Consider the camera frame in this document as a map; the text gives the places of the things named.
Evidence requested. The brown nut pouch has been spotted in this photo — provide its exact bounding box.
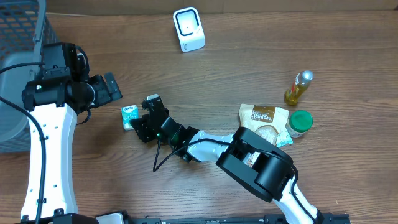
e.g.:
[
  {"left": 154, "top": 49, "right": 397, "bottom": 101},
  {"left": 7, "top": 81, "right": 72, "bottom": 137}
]
[{"left": 238, "top": 103, "right": 290, "bottom": 166}]

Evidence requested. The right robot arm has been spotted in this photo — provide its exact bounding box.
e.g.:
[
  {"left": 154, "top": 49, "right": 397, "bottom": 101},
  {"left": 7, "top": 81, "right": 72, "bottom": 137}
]
[{"left": 130, "top": 94, "right": 325, "bottom": 223}]

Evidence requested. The grey plastic mesh basket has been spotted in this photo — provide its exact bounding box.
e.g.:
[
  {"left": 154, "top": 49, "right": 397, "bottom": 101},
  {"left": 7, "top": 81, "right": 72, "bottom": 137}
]
[{"left": 1, "top": 0, "right": 58, "bottom": 153}]

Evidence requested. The yellow drink bottle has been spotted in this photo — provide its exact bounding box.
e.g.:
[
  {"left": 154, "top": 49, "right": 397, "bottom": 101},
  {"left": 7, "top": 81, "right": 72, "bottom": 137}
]
[{"left": 284, "top": 70, "right": 313, "bottom": 105}]

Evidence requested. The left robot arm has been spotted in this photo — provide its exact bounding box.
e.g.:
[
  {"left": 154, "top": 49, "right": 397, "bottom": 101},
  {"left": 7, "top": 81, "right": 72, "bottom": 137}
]
[{"left": 21, "top": 42, "right": 122, "bottom": 223}]

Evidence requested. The white barcode scanner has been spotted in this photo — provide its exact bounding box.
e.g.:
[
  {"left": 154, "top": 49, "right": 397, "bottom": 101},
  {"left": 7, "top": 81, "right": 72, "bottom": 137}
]
[{"left": 173, "top": 7, "right": 205, "bottom": 52}]

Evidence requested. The green lid jar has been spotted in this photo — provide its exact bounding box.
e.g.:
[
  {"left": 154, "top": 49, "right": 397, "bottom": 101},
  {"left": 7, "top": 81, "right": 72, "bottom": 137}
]
[{"left": 285, "top": 110, "right": 313, "bottom": 138}]

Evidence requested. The teal tissue pack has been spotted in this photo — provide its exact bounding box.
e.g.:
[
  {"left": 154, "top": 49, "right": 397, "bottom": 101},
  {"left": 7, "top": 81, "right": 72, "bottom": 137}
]
[{"left": 121, "top": 105, "right": 139, "bottom": 131}]

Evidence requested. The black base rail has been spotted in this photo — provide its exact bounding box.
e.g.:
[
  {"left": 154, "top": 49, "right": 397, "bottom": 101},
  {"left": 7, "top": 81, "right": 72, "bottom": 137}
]
[{"left": 96, "top": 213, "right": 352, "bottom": 224}]

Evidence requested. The teal snack packet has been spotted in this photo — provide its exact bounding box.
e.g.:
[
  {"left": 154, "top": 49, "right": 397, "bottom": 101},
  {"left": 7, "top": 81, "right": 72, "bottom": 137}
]
[{"left": 276, "top": 128, "right": 294, "bottom": 147}]

